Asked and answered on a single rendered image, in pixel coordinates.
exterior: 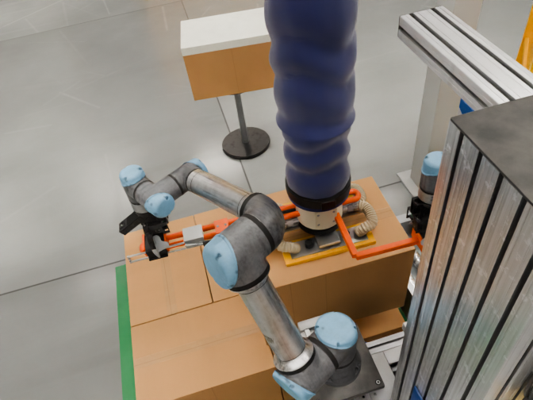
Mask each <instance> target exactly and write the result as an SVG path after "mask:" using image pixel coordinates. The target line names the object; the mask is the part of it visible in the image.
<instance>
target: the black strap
mask: <svg viewBox="0 0 533 400"><path fill-rule="evenodd" d="M285 183H286V193H287V194H288V196H289V197H290V199H291V200H292V201H293V202H295V203H296V204H298V205H299V206H302V207H305V208H308V209H314V210H328V209H331V208H335V207H336V205H338V204H339V203H341V202H342V201H343V200H344V199H345V198H346V197H347V196H348V194H349V192H350V189H351V175H350V178H349V180H348V182H347V184H346V186H345V187H344V188H343V189H342V190H341V191H340V192H339V193H337V194H335V195H333V196H331V197H329V198H322V199H311V198H305V197H302V196H300V195H298V194H296V193H295V192H294V191H293V190H291V189H290V187H289V186H288V183H287V180H286V177H285Z"/></svg>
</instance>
